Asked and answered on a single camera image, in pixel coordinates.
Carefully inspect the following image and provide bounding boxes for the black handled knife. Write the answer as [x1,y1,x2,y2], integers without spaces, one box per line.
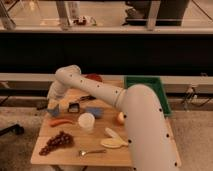
[74,95,96,103]

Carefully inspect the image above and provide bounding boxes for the metal spoon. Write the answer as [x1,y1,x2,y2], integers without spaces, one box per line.
[78,149,107,157]

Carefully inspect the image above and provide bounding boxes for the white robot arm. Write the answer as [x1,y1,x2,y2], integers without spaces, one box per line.
[47,65,180,171]

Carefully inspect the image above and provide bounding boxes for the orange apple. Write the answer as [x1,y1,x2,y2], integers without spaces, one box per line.
[116,112,124,125]

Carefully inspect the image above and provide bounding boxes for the bunch of dark grapes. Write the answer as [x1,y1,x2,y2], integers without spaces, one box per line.
[39,131,74,156]

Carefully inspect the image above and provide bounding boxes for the toy banana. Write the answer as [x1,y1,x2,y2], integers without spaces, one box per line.
[100,127,128,148]

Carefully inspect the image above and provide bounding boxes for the red bowl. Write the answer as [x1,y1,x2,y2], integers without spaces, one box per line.
[85,74,102,82]

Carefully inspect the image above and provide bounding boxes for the black eraser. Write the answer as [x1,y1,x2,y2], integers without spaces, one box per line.
[36,103,47,110]

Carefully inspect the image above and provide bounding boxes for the small black square dish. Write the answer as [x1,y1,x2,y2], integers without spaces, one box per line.
[68,103,80,113]

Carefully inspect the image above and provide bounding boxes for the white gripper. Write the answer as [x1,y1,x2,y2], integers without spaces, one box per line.
[47,92,68,110]

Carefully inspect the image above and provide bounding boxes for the blue plastic cup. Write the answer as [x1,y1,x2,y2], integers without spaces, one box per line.
[46,106,60,117]

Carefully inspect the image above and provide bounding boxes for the blue sponge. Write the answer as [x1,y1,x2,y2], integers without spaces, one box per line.
[85,107,103,118]

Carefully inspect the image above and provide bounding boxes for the white paper cup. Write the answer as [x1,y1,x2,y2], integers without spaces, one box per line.
[78,113,95,133]

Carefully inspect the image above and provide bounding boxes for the green plastic tray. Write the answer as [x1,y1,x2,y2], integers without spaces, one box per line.
[124,75,172,117]

